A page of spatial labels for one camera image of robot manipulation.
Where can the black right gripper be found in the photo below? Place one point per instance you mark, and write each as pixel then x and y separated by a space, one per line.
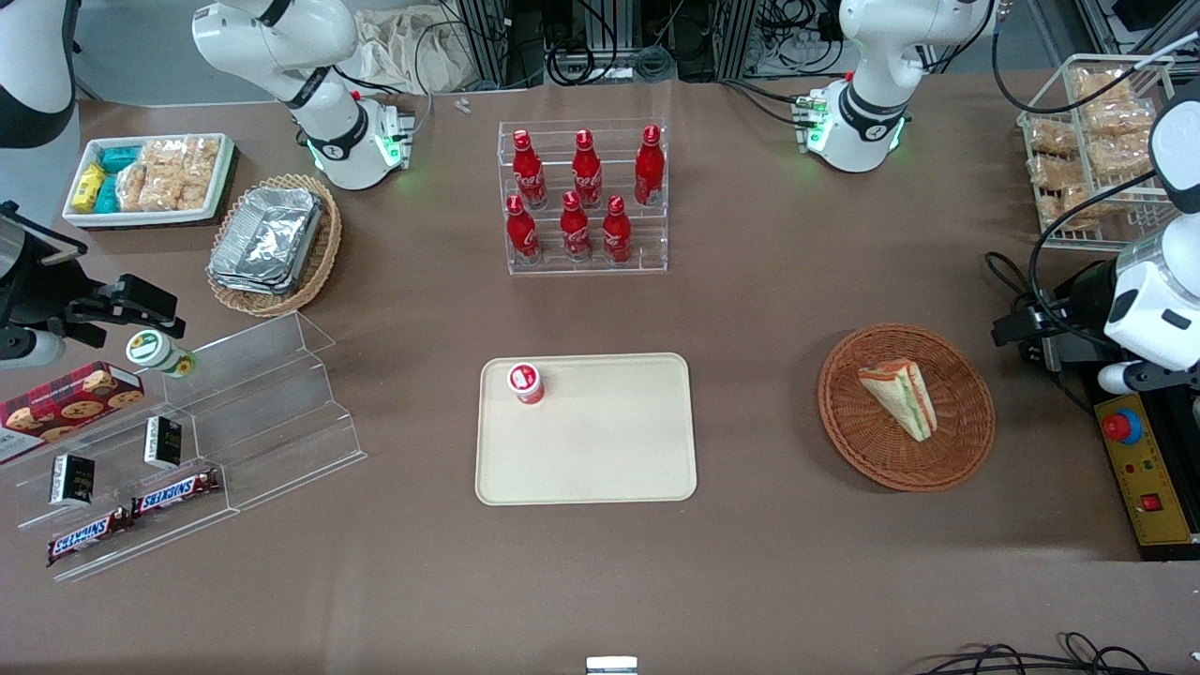
pixel 36 288

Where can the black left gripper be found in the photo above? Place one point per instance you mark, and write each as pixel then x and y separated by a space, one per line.
pixel 1085 301

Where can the triangular sandwich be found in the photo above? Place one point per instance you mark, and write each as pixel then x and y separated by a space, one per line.
pixel 900 398

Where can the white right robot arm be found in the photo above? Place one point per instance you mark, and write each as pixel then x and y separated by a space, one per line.
pixel 328 122

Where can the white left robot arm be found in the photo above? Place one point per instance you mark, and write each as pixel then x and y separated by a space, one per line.
pixel 862 112

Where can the white rectangular snack tray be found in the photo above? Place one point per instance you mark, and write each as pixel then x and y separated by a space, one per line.
pixel 223 178

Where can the oval light wicker basket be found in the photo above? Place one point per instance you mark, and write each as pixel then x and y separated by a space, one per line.
pixel 323 253

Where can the round brown wicker basket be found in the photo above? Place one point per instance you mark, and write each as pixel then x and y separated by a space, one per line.
pixel 853 441

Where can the beige plastic tray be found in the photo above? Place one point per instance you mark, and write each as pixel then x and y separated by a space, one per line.
pixel 591 450

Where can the green-lidded white bottle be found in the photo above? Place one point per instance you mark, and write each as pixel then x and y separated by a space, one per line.
pixel 155 352

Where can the grey metal appliance flap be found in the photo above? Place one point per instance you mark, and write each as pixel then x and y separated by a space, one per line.
pixel 1078 353

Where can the brown cracker snack pack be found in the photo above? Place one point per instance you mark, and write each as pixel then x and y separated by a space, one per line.
pixel 1055 138
pixel 1099 84
pixel 1073 208
pixel 1116 119
pixel 1055 173
pixel 1120 155

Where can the clear rice cracker pack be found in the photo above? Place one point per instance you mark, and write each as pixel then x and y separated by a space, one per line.
pixel 202 153
pixel 132 187
pixel 195 190
pixel 164 153
pixel 161 190

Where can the teal snack packet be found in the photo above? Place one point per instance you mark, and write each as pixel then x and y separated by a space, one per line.
pixel 108 195
pixel 120 157

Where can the small black box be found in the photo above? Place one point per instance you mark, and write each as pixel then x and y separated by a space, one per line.
pixel 163 442
pixel 71 480

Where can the red plaid cookie box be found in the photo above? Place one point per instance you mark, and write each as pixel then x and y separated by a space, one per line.
pixel 66 408

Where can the stack of foil trays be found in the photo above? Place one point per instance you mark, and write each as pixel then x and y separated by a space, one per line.
pixel 267 239

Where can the yellow snack packet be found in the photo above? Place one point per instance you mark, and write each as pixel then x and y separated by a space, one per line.
pixel 89 186

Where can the clear acrylic stepped shelf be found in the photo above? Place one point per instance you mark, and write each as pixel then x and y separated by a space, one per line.
pixel 281 412

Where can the snickers chocolate bar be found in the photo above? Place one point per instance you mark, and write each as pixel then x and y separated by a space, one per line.
pixel 176 493
pixel 89 536

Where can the yellow emergency stop control box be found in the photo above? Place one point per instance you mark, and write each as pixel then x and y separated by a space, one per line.
pixel 1158 478

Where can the black appliance housing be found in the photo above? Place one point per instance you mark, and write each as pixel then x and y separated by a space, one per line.
pixel 1167 553

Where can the beige cloth bag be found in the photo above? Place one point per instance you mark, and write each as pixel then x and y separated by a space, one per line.
pixel 398 52

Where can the red cola bottle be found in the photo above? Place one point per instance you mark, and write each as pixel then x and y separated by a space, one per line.
pixel 587 173
pixel 575 232
pixel 529 173
pixel 649 169
pixel 521 234
pixel 616 234

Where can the red cup with white lid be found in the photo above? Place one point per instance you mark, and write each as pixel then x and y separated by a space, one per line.
pixel 526 382

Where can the clear acrylic bottle rack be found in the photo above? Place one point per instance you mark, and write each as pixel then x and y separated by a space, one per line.
pixel 647 239

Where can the white block at table edge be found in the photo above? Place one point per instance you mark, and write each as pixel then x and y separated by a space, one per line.
pixel 611 666

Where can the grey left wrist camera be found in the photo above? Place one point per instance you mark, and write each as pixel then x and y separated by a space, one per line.
pixel 1120 379

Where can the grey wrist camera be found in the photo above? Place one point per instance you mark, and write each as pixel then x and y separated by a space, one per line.
pixel 28 349
pixel 1120 379

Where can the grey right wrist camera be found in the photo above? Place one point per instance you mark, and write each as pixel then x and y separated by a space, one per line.
pixel 28 349

